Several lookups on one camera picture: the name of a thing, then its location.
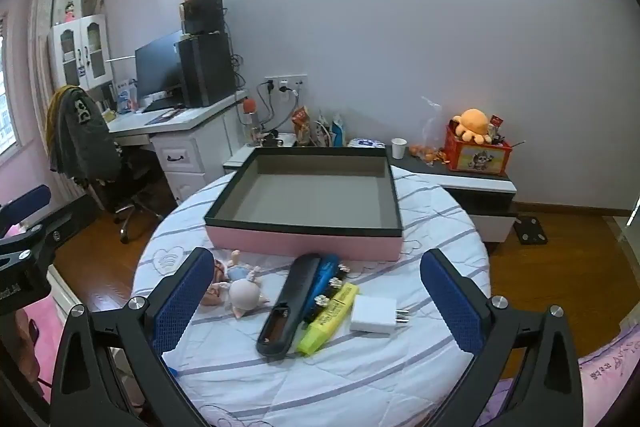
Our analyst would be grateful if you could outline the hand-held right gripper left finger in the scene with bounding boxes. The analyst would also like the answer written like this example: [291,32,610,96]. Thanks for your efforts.
[50,247,216,427]

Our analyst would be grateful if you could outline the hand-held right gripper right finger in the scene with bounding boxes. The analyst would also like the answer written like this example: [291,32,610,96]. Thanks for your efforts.
[419,248,585,427]

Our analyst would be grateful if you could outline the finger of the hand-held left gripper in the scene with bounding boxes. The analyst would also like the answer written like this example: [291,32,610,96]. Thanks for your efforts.
[0,185,53,229]
[27,194,99,254]

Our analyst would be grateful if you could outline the pink doll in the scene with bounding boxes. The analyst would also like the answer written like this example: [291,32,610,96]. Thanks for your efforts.
[200,249,273,320]

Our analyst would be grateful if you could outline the white charger plug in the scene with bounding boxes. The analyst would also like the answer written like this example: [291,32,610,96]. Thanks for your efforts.
[349,295,412,336]

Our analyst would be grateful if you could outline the black remote control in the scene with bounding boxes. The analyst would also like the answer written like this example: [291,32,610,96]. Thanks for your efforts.
[256,253,322,362]

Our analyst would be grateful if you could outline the black decorated hair clip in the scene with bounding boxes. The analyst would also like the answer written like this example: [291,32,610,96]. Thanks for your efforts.
[300,262,353,323]

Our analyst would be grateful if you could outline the yellow highlighter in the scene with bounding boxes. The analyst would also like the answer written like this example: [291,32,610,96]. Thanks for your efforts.
[296,283,361,356]

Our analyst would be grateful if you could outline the blue highlighter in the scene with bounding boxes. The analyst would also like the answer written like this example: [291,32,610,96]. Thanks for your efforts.
[312,253,347,308]

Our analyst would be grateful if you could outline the pink box with dark rim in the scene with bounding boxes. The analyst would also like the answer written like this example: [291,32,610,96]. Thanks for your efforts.
[204,147,405,263]

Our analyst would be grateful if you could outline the pink bedding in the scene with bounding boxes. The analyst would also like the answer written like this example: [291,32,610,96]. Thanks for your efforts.
[0,294,68,388]

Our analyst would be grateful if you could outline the grey jacket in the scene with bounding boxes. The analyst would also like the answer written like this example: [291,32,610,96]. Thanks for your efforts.
[46,84,123,188]

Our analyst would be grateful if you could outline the window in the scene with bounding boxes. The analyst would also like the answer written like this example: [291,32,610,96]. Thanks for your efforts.
[0,14,23,162]

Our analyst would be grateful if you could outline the black floor scale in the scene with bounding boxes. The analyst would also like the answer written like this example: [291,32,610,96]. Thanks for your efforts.
[512,214,549,248]

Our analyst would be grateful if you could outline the white desk with drawers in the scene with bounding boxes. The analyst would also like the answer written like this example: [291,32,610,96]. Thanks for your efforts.
[107,89,251,208]

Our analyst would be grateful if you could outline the blue white carton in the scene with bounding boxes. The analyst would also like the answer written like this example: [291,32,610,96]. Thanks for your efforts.
[116,79,138,112]

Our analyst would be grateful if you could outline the red printed box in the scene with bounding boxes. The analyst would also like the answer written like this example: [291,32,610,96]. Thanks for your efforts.
[444,124,513,178]

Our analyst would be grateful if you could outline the pile of small oranges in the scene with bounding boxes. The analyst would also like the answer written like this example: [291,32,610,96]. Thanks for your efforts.
[409,144,448,165]

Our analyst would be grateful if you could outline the white glass door cabinet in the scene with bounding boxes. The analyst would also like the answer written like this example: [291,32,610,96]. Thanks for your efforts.
[47,13,116,92]

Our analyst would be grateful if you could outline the pink printed blanket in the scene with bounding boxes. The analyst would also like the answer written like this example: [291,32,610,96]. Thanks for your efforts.
[500,327,640,427]

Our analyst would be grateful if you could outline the black computer monitor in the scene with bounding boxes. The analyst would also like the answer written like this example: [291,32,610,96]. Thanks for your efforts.
[134,29,185,100]

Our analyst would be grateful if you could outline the clear plastic bag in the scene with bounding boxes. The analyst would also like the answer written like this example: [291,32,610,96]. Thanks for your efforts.
[420,96,448,152]

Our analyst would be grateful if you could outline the orange plush octopus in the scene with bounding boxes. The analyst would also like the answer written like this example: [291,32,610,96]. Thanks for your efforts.
[452,108,493,145]

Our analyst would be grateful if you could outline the patterned curtain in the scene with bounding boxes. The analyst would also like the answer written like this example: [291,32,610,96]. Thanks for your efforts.
[27,0,86,108]

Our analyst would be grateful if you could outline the black computer tower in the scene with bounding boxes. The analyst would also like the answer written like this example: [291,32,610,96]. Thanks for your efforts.
[175,32,237,108]

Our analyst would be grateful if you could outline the bottle with orange cap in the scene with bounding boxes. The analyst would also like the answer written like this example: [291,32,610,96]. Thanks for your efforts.
[239,99,261,148]

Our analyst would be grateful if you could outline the blue and white bag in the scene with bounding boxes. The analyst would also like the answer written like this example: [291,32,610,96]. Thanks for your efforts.
[330,113,347,148]

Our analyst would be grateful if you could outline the red snack bag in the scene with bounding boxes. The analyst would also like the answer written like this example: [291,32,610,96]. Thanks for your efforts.
[291,106,313,146]

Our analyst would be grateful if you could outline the stacked black boxes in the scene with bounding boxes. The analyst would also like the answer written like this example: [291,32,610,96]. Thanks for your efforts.
[180,0,226,38]

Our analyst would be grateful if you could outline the white wall outlet strip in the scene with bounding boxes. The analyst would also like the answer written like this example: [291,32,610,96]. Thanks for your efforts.
[264,74,308,95]

